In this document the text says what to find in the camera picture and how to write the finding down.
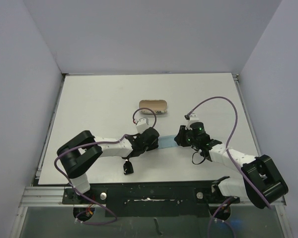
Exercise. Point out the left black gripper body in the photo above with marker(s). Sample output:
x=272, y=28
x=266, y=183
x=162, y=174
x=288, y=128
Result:
x=149, y=148

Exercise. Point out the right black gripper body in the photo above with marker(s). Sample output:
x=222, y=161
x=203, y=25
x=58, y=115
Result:
x=191, y=141

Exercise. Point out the blue cleaning cloth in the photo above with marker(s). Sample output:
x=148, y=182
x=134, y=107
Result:
x=166, y=142

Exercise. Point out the black sunglasses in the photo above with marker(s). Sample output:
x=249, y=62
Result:
x=128, y=168

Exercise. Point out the map print glasses case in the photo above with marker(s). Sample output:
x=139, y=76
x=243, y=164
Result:
x=158, y=106

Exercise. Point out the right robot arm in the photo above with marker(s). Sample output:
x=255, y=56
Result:
x=261, y=181

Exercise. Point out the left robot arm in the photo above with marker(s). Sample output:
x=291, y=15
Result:
x=80, y=153

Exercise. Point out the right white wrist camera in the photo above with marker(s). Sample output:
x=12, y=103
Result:
x=191, y=118

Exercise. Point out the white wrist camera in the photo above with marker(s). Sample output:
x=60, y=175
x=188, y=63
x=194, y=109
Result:
x=191, y=118
x=142, y=125

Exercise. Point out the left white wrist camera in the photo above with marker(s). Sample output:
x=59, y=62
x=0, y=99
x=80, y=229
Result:
x=142, y=125

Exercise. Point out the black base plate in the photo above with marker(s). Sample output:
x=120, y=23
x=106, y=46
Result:
x=165, y=208

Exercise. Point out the aluminium rail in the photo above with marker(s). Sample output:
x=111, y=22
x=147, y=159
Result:
x=36, y=196

